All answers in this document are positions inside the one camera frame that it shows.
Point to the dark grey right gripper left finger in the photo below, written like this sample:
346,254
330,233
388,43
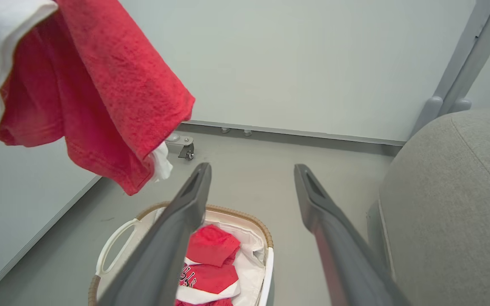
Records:
164,255

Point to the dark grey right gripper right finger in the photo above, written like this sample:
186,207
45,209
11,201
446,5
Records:
343,255

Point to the small red cloth garment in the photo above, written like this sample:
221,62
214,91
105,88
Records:
211,244

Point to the red jersey with white trim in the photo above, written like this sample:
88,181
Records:
215,278

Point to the red terry cloth garment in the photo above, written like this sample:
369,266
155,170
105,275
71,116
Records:
100,85

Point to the white laundry basket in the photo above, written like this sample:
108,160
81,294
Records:
269,280

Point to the white fabric basket liner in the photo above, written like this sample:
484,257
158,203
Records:
251,272

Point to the black caster wheel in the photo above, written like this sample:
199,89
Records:
187,152

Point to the grey metal partition foot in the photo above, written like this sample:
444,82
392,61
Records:
183,139

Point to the grey fabric sofa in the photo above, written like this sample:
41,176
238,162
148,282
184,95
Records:
453,204

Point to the grey partition bottom rail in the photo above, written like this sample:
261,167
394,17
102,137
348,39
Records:
313,135

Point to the grey double partition post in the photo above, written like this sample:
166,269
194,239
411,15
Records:
466,59

